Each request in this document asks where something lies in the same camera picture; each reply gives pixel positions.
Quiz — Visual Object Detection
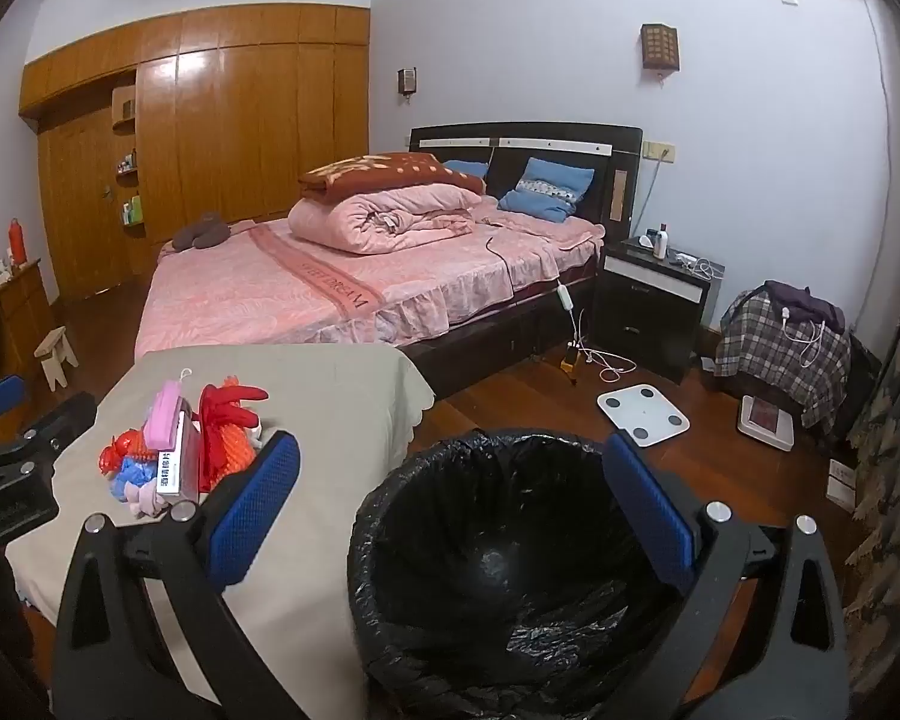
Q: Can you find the white floor box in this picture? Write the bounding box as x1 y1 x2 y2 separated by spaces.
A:
825 459 860 515

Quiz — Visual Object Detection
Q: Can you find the plaid cloth covered chair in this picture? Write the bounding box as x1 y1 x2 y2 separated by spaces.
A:
712 289 852 436

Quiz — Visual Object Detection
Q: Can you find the thin wall cable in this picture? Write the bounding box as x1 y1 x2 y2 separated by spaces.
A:
846 0 899 332

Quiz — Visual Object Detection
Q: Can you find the small wooden stool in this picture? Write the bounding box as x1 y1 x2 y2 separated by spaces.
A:
34 326 80 391

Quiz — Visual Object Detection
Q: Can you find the white bathroom scale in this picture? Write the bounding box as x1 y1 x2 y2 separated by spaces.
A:
596 382 691 449

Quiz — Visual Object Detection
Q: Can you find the bed with pink sheet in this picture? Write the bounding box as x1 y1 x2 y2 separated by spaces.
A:
133 122 644 398

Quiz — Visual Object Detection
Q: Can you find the pink sponge with string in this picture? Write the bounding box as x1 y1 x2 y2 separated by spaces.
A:
144 367 194 452

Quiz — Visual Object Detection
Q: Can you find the trash bin with black bag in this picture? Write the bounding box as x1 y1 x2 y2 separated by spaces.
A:
347 427 728 720

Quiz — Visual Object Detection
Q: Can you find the pale pink cloth scrap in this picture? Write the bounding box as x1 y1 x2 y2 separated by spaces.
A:
124 484 164 520

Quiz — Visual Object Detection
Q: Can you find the folded red-brown blanket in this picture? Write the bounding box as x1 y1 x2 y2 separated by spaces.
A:
298 151 487 202

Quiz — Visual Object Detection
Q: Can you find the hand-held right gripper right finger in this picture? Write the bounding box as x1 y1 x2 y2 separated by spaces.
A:
602 431 850 720

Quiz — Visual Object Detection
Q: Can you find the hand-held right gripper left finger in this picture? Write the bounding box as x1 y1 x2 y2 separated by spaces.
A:
51 429 302 720

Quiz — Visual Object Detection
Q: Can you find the white and red scale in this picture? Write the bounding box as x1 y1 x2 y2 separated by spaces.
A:
736 392 796 453

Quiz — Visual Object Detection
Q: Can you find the blue pillow with patterned band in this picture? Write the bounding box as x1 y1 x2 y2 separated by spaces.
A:
497 157 596 224

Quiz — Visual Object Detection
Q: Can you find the white cardboard box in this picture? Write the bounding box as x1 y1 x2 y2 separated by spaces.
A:
154 412 205 501

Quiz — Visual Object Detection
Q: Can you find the white floor cable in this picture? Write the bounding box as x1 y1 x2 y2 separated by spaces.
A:
570 307 638 385

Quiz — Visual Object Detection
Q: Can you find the wooden wardrobe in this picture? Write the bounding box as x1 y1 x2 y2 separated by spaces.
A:
19 4 372 305

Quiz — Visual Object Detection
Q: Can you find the wooden dresser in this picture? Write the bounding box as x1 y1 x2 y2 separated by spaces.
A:
0 259 53 391

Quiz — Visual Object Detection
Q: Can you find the dark patterned curtain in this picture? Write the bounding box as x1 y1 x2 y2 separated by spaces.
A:
832 0 900 698

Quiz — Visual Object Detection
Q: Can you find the blue mesh ball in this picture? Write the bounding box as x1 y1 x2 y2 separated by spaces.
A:
112 456 155 490

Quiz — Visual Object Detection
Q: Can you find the folded pink quilt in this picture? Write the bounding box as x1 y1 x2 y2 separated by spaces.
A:
287 184 481 254

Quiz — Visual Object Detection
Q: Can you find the wooden lattice wall lamp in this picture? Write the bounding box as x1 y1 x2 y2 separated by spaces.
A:
640 22 680 80

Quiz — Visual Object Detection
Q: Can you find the white charging cable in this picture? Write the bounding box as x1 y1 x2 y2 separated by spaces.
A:
778 306 827 372

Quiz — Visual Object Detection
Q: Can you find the black and white nightstand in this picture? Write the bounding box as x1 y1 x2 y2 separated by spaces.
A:
595 236 725 385

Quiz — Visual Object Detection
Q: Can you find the purple garment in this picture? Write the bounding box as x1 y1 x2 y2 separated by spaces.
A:
763 279 847 331

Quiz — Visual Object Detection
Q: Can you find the orange foam fruit net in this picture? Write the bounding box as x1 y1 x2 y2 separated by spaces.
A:
210 427 261 486

